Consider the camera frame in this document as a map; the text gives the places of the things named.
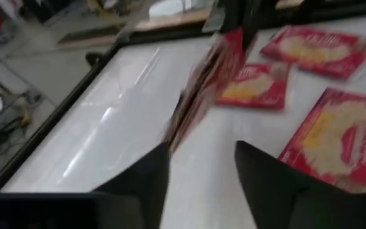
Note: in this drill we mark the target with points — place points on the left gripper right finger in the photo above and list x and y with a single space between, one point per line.
265 184

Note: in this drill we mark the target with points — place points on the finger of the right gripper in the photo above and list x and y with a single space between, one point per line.
251 19
232 14

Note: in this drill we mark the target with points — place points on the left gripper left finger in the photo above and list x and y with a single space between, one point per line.
145 178

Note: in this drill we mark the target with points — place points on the red popcorn bag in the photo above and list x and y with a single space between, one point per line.
338 140
316 51
253 87
208 86

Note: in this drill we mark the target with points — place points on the white bin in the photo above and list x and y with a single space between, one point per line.
170 8

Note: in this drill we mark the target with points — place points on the small yellow floor object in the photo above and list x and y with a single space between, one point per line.
26 118

